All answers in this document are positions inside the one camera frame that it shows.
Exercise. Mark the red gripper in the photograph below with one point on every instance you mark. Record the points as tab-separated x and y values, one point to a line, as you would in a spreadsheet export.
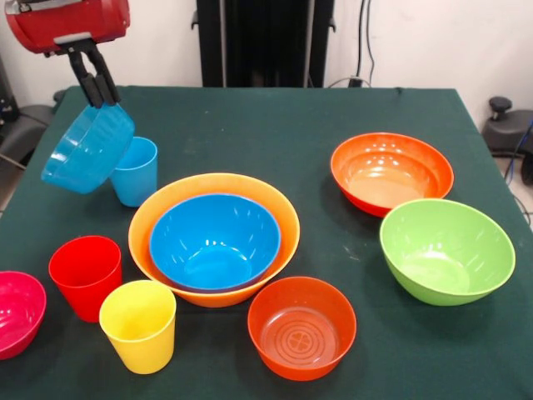
75	21

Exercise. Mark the small blue bowl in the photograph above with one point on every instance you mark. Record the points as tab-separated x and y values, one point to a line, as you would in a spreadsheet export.
83	158

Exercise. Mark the blue cup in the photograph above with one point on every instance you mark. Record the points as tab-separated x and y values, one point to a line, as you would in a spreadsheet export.
137	183

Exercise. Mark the large blue bowl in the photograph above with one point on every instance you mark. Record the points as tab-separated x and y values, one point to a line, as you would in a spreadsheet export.
216	241

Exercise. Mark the pink bowl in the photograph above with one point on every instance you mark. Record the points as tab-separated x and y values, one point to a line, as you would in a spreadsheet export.
18	312

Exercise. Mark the large orange bowl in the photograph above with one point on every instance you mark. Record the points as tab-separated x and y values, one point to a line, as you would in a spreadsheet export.
216	298

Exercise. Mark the black caster base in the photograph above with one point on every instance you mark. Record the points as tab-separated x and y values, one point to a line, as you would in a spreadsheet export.
29	121
506	129

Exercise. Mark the red cup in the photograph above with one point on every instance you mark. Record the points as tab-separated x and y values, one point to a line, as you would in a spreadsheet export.
85	287

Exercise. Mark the yellow cup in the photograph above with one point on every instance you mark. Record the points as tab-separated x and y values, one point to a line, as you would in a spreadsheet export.
139	333

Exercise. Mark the small red bowl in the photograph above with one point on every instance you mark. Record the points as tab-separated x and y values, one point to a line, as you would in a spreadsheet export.
302	304

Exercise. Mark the wide red bowl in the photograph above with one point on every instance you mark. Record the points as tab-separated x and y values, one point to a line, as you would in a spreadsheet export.
391	187

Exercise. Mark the green bowl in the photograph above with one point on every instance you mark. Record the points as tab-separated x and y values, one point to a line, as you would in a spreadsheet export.
445	250

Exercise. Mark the dark green tablecloth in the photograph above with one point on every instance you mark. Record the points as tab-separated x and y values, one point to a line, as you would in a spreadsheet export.
375	354

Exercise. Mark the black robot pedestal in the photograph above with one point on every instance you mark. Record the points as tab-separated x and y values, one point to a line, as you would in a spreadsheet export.
262	41

